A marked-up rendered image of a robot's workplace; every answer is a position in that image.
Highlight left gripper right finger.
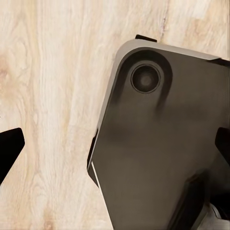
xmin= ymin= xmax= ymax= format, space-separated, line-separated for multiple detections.
xmin=215 ymin=127 xmax=230 ymax=166

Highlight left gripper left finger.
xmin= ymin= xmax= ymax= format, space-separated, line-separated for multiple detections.
xmin=0 ymin=127 xmax=25 ymax=184

